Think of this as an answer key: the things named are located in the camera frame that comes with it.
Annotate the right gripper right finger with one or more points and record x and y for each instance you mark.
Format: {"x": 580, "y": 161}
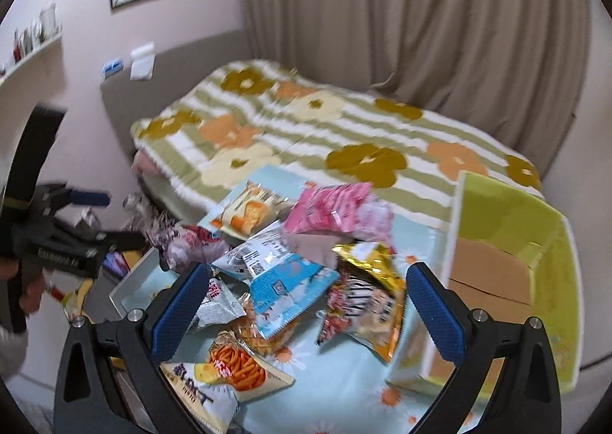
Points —
{"x": 526, "y": 395}

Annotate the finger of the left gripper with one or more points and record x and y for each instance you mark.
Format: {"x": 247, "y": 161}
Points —
{"x": 121, "y": 240}
{"x": 60, "y": 195}

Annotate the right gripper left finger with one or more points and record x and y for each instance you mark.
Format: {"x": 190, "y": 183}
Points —
{"x": 88, "y": 398}

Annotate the pink snack bag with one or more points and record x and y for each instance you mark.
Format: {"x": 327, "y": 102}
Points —
{"x": 352, "y": 210}

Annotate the person's left hand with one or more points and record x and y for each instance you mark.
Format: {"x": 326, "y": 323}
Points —
{"x": 30, "y": 300}

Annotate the orange sticks snack bag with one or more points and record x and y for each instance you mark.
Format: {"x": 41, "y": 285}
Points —
{"x": 212, "y": 390}

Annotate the silver snack bag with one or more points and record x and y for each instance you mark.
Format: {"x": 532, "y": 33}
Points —
{"x": 219, "y": 306}

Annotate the green cardboard box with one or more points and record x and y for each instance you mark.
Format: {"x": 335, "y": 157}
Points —
{"x": 509, "y": 253}

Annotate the yellow chip snack bag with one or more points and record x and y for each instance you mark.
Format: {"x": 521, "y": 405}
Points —
{"x": 252, "y": 210}

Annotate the blue white snack bag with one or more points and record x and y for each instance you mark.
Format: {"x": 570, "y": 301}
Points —
{"x": 282, "y": 284}

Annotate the grey headboard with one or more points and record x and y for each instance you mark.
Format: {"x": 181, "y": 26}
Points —
{"x": 175, "y": 72}

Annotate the gold snack bag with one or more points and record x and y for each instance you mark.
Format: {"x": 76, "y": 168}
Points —
{"x": 367, "y": 301}

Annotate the daisy print light-blue cloth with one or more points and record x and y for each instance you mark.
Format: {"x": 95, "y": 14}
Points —
{"x": 341, "y": 387}

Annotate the floral striped blanket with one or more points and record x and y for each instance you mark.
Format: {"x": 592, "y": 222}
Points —
{"x": 254, "y": 113}

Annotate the beige curtain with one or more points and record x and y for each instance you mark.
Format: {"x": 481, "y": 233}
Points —
{"x": 512, "y": 68}

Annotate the blue wall socket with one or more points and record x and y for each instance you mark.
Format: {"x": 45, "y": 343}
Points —
{"x": 112, "y": 67}

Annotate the white wall shelf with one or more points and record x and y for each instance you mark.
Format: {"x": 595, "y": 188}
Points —
{"x": 37, "y": 52}

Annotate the white wall switch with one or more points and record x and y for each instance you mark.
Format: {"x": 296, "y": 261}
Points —
{"x": 143, "y": 61}

